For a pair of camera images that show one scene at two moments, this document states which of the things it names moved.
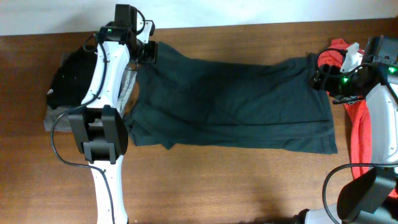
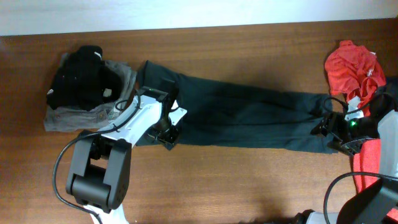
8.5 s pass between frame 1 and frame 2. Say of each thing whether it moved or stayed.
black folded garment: stayed
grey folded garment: stayed
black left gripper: moved
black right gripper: moved
